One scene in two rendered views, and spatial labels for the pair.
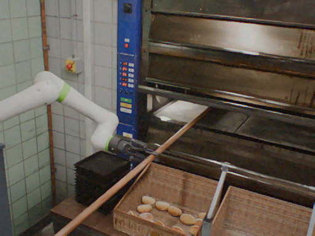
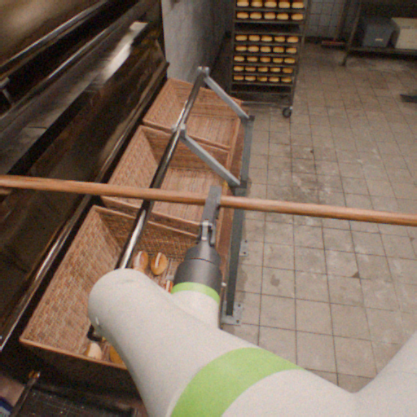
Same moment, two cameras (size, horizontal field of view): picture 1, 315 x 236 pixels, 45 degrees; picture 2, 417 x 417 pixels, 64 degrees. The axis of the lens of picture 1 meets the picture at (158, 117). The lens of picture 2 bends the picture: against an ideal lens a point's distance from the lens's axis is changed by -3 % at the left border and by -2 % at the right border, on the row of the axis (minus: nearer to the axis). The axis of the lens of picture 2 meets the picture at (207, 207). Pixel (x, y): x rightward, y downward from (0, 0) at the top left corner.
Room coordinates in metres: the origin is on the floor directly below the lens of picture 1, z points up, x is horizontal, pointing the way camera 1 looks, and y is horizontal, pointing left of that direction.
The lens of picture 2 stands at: (2.07, 0.58, 1.75)
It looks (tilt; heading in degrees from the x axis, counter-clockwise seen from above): 44 degrees down; 252
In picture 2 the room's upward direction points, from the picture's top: straight up
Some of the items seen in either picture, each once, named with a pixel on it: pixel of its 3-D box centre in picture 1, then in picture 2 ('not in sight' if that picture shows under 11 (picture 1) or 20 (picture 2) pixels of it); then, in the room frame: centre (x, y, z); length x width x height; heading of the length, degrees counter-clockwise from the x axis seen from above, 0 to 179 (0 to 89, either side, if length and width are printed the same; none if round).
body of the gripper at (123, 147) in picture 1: (127, 149); (204, 252); (1.94, 0.16, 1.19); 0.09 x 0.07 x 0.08; 64
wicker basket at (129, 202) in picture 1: (168, 205); (135, 293); (2.12, -0.10, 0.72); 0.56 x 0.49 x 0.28; 64
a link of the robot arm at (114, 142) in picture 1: (117, 145); (195, 283); (1.98, 0.22, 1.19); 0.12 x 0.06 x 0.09; 154
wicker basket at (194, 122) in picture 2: not in sight; (197, 120); (1.58, -1.16, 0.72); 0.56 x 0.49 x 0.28; 62
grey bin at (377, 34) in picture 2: not in sight; (373, 31); (-1.52, -3.32, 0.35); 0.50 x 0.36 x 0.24; 63
